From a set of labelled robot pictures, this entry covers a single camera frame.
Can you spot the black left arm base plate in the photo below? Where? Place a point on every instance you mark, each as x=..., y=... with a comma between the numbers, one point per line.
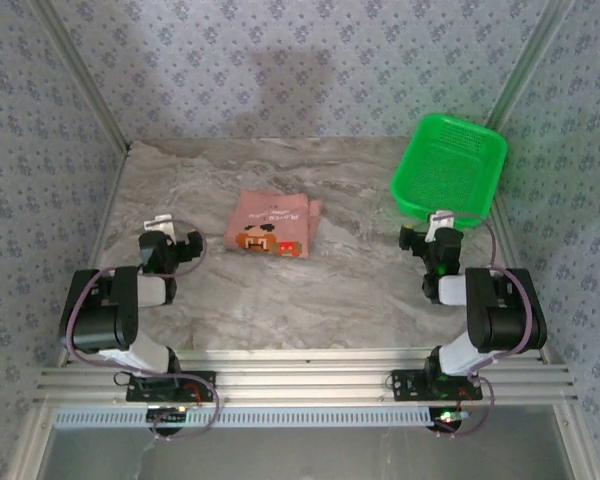
x=140, y=392

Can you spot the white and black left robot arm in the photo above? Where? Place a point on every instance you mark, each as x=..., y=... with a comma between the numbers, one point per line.
x=105, y=320

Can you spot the green plastic basket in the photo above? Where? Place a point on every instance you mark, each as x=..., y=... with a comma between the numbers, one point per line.
x=445, y=170

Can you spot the black controller board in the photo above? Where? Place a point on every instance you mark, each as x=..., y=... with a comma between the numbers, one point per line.
x=167, y=415
x=447, y=417

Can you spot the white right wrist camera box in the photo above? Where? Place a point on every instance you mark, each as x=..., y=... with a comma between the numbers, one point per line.
x=437, y=225

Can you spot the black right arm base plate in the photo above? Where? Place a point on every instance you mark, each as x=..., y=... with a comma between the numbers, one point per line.
x=405, y=387

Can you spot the aluminium corner post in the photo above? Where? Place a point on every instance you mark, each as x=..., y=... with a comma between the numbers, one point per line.
x=83, y=75
x=530, y=60

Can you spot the aluminium rail beam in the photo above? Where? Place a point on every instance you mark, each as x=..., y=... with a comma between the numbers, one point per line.
x=305, y=380

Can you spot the pink printed t-shirt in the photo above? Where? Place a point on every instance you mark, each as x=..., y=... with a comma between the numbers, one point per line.
x=270, y=220

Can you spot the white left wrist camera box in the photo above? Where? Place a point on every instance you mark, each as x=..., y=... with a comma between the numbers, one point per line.
x=161, y=224

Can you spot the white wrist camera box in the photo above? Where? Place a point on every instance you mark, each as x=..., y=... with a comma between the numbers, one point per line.
x=161, y=224
x=437, y=225

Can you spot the aluminium frame leg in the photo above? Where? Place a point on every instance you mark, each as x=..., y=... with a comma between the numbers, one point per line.
x=30, y=445
x=577, y=445

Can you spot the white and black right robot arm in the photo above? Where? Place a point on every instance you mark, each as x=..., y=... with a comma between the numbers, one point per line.
x=500, y=320

